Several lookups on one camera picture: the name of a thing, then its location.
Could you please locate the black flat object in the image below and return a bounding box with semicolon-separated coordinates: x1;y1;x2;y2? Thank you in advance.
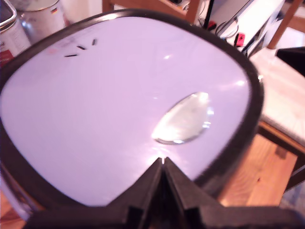
274;46;305;77

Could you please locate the white box appliance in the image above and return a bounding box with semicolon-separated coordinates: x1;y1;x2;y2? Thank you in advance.
218;0;288;58

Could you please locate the silver metal can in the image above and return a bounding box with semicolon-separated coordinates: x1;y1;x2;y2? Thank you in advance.
10;0;67;46

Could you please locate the white tin with red label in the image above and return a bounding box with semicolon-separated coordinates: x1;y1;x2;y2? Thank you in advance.
0;0;32;69

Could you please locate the black rice cooker lid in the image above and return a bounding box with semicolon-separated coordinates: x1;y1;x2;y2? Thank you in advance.
0;9;264;221

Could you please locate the wooden chair with slats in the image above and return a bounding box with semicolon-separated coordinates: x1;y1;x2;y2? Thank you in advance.
256;0;305;192

